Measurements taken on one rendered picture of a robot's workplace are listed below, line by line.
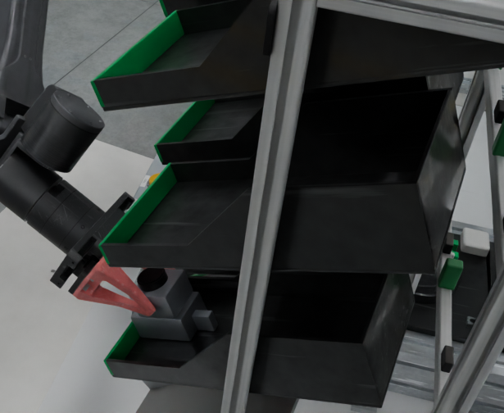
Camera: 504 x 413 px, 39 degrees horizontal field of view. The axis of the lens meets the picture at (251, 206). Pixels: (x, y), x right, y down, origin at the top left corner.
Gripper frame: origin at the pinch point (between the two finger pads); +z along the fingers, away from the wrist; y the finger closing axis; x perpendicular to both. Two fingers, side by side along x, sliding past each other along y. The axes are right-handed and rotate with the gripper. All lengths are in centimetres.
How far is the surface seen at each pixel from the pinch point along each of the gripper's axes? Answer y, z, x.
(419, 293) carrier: 40, 34, 13
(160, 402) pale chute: 1.6, 9.8, 20.8
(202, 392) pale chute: 2.1, 12.3, 13.5
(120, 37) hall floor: 235, -80, 184
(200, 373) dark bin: -7.0, 7.3, -4.0
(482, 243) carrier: 56, 40, 10
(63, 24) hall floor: 230, -108, 197
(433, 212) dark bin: -4.0, 9.4, -32.4
